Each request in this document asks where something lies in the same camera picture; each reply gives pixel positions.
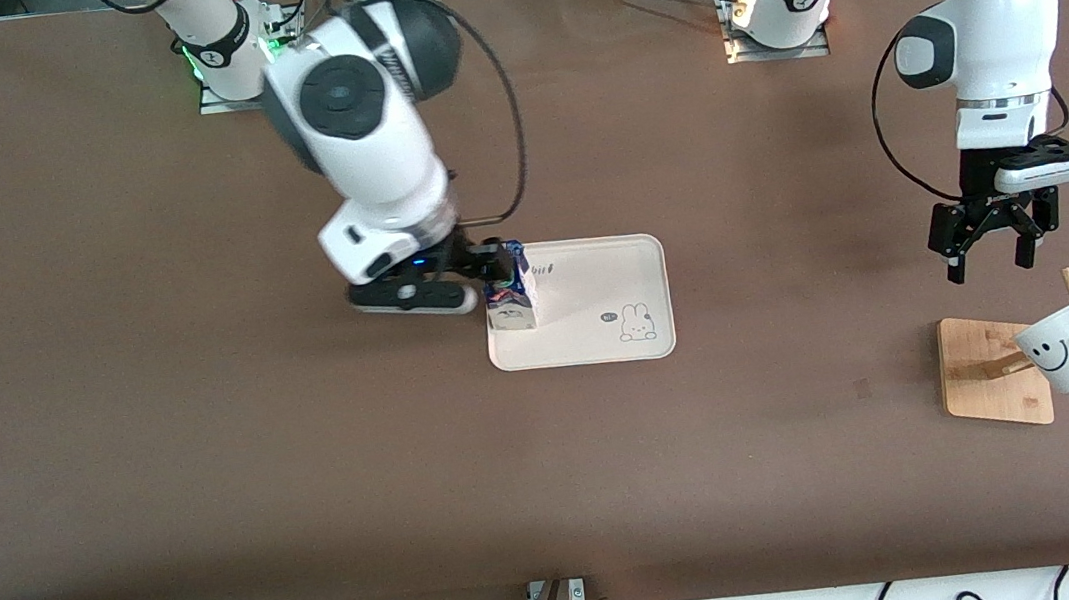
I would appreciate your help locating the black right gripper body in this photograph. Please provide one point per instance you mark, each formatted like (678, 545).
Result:
(463, 259)

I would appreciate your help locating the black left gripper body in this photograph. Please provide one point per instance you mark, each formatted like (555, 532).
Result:
(986, 215)

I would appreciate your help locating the blue white milk carton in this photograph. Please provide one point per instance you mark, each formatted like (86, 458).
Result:
(510, 303)

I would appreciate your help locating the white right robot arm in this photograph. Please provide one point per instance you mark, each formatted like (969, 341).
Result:
(362, 108)

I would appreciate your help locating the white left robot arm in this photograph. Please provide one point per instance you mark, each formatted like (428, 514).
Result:
(998, 36)

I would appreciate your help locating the cream rabbit print tray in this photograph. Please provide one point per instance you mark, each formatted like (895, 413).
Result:
(594, 293)

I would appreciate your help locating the wooden mug rack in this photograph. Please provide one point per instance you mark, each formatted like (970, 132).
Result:
(986, 379)

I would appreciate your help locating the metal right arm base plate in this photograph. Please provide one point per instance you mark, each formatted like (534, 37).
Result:
(215, 97)

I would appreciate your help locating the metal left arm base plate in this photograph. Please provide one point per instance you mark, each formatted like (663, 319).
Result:
(736, 51)

